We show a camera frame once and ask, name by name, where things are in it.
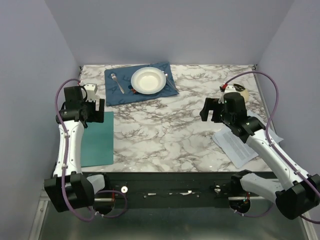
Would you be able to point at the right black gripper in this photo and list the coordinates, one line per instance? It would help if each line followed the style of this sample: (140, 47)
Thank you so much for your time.
(211, 104)

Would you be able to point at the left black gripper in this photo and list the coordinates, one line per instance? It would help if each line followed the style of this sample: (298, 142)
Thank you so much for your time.
(97, 116)

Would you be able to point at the teal paper folder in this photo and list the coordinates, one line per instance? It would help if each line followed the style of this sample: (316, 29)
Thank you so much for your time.
(97, 144)

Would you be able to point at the printed paper sheets stack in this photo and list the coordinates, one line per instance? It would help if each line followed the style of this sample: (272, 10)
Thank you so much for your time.
(239, 153)

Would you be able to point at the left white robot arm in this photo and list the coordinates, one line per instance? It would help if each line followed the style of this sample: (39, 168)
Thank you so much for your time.
(68, 187)

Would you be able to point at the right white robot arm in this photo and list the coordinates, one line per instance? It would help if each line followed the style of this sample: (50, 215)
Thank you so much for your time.
(296, 191)

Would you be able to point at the blue cloth placemat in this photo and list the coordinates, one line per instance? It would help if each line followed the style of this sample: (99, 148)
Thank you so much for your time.
(113, 94)

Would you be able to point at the beige small dish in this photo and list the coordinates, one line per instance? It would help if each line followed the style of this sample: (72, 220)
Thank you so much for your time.
(242, 90)

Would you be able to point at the silver fork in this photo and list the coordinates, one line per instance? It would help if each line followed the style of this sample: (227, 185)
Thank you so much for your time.
(114, 78)

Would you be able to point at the silver spoon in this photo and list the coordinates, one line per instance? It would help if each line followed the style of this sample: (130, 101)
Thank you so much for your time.
(169, 82)

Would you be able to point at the white round bowl plate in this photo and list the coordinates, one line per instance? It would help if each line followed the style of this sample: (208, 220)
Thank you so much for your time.
(148, 80)

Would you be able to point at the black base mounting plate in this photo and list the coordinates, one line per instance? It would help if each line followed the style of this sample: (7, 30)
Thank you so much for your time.
(170, 190)

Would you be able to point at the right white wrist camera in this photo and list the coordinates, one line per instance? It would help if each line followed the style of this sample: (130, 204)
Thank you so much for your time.
(225, 89)

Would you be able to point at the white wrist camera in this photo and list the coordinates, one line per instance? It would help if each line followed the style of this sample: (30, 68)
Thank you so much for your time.
(225, 89)
(90, 92)

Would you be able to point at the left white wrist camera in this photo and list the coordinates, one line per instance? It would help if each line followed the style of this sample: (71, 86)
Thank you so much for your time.
(90, 92)

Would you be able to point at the aluminium rail frame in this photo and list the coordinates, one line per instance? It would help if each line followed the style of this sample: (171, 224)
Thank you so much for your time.
(39, 218)

